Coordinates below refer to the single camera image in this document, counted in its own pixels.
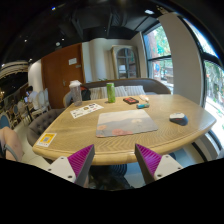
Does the black red card box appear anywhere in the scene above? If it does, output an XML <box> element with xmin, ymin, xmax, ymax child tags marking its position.
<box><xmin>123</xmin><ymin>97</ymin><xmax>139</xmax><ymax>105</ymax></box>

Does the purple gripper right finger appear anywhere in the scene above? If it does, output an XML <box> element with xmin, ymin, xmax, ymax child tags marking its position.
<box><xmin>134</xmin><ymin>143</ymin><xmax>184</xmax><ymax>185</ymax></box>

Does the clear tumbler with lid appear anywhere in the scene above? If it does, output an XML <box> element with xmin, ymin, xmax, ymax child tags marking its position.
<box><xmin>69</xmin><ymin>80</ymin><xmax>82</xmax><ymax>106</ymax></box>

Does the grey computer mouse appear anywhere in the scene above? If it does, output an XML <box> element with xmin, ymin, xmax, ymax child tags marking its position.
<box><xmin>169</xmin><ymin>113</ymin><xmax>188</xmax><ymax>126</ymax></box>

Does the person in white shirt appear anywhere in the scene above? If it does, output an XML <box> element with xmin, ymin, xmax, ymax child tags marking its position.
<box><xmin>26</xmin><ymin>86</ymin><xmax>39</xmax><ymax>112</ymax></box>

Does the white menu card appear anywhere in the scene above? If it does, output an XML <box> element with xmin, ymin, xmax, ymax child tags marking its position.
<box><xmin>71</xmin><ymin>103</ymin><xmax>103</xmax><ymax>119</ymax></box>

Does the arched wooden cabinet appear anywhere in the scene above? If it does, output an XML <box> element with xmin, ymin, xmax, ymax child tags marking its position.
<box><xmin>111</xmin><ymin>45</ymin><xmax>140</xmax><ymax>79</ymax></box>

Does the yellow QR code sticker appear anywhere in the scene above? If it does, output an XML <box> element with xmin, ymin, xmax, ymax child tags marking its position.
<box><xmin>37</xmin><ymin>133</ymin><xmax>56</xmax><ymax>147</ymax></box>

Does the grey tufted chair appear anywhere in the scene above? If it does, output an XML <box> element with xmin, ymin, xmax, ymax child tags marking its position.
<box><xmin>27</xmin><ymin>108</ymin><xmax>64</xmax><ymax>146</ymax></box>

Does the green bottle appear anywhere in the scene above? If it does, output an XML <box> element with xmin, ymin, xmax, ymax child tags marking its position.
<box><xmin>106</xmin><ymin>83</ymin><xmax>116</xmax><ymax>103</ymax></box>

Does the wooden door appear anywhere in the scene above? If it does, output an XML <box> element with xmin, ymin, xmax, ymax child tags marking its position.
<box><xmin>41</xmin><ymin>43</ymin><xmax>85</xmax><ymax>109</ymax></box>

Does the brown curved sofa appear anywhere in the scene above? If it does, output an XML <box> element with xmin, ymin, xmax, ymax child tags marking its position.
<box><xmin>83</xmin><ymin>78</ymin><xmax>171</xmax><ymax>100</ymax></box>

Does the teal small case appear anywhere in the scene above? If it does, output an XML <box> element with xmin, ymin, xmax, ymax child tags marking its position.
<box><xmin>136</xmin><ymin>103</ymin><xmax>150</xmax><ymax>109</ymax></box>

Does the pastel printed mouse pad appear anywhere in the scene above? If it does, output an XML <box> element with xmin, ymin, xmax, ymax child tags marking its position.
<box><xmin>96</xmin><ymin>109</ymin><xmax>158</xmax><ymax>137</ymax></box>

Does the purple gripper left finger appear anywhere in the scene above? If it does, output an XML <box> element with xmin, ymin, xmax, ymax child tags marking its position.
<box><xmin>46</xmin><ymin>144</ymin><xmax>96</xmax><ymax>187</ymax></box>

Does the small white pink object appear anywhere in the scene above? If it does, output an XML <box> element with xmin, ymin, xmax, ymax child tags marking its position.
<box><xmin>139</xmin><ymin>95</ymin><xmax>149</xmax><ymax>102</ymax></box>

